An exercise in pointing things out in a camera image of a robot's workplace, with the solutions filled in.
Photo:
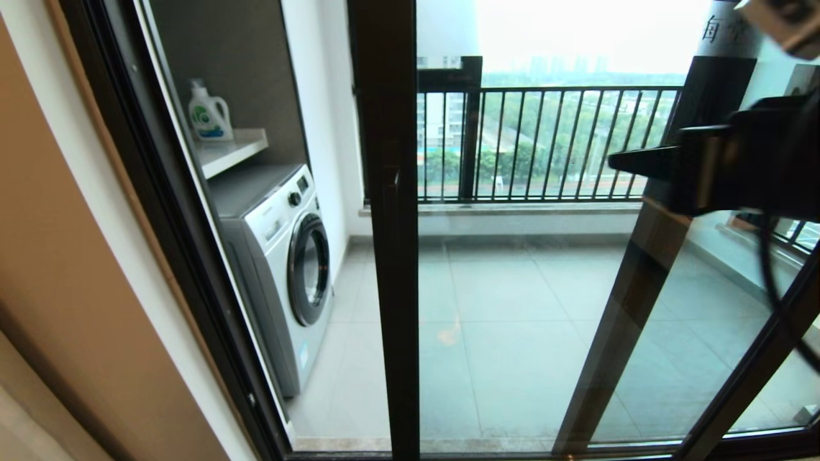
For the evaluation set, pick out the dark outer door frame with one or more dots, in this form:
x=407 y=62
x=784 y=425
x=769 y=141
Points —
x=160 y=192

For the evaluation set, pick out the white wall shelf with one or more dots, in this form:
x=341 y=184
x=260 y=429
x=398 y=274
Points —
x=230 y=152

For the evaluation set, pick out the dark brown cabinet niche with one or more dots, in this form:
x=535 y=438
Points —
x=243 y=64

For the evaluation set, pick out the dark framed fixed glass door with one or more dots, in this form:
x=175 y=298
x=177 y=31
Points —
x=647 y=269

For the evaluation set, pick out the dark framed glass sliding door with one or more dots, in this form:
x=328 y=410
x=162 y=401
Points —
x=391 y=288

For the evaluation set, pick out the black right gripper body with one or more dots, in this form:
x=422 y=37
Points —
x=775 y=160

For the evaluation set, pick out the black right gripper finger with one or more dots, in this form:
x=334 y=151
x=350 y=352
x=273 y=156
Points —
x=717 y=166
x=647 y=163

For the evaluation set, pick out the white front-load washing machine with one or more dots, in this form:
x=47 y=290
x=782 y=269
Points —
x=275 y=256

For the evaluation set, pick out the dark balcony window frame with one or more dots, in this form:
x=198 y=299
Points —
x=471 y=141

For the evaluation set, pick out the white laundry detergent bottle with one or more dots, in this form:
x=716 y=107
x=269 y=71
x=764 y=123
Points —
x=208 y=120

